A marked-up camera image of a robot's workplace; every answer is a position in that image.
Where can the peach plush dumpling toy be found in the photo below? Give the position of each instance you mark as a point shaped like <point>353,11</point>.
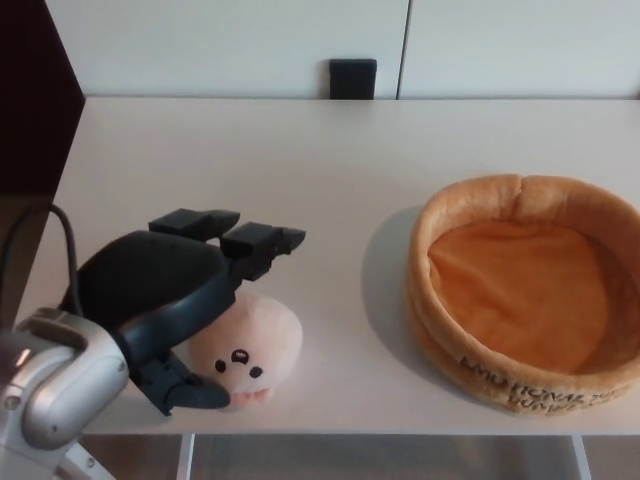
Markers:
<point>260,330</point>

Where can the white table leg frame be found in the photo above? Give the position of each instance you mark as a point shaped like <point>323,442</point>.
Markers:
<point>581,457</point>
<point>186,457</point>

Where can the orange round plush plate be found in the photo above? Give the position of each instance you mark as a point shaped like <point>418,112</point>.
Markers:
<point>515,290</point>

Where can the black rectangular wall socket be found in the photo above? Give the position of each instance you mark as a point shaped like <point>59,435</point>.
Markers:
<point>352,79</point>

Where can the white cabinet front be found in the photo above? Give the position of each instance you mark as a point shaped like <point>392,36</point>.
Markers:
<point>225,45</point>

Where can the white slanted metal bar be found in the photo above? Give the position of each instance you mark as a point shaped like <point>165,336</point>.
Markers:
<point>80,457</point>

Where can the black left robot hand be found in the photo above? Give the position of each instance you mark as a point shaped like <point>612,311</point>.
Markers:
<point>150,275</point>

